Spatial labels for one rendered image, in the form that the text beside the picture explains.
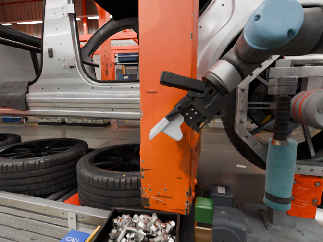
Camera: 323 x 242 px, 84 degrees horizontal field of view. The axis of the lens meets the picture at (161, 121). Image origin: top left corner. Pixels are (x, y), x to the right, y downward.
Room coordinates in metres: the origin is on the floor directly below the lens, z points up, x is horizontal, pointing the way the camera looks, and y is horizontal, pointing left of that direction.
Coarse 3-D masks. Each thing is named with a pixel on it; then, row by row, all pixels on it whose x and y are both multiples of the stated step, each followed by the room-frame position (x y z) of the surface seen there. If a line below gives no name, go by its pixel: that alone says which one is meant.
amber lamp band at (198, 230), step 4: (196, 224) 0.37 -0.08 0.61; (212, 224) 0.37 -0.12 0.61; (196, 228) 0.36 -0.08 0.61; (200, 228) 0.36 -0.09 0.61; (204, 228) 0.36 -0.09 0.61; (208, 228) 0.36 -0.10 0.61; (212, 228) 0.36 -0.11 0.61; (196, 232) 0.36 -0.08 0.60; (200, 232) 0.36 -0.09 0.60; (204, 232) 0.36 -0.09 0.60; (208, 232) 0.35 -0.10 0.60; (212, 232) 0.36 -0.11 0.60; (196, 236) 0.36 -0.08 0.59; (200, 236) 0.36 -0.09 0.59; (204, 236) 0.36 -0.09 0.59; (208, 236) 0.35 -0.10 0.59; (196, 240) 0.36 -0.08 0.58; (200, 240) 0.36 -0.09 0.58; (204, 240) 0.36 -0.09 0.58; (208, 240) 0.35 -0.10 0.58
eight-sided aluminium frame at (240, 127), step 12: (252, 72) 0.75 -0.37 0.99; (240, 84) 0.76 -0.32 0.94; (240, 96) 0.76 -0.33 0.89; (240, 108) 0.76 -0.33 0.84; (240, 120) 0.76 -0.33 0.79; (240, 132) 0.75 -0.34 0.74; (252, 144) 0.74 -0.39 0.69; (264, 156) 0.73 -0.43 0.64; (300, 168) 0.70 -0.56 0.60; (312, 168) 0.68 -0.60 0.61
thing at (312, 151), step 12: (264, 84) 0.83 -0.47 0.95; (252, 108) 0.84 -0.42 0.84; (264, 108) 0.83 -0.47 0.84; (252, 132) 0.84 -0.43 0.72; (288, 132) 0.80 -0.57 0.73; (264, 144) 0.97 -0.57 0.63; (300, 144) 0.95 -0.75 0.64; (312, 144) 0.89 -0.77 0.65; (300, 156) 0.81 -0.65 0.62; (312, 156) 0.77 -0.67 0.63
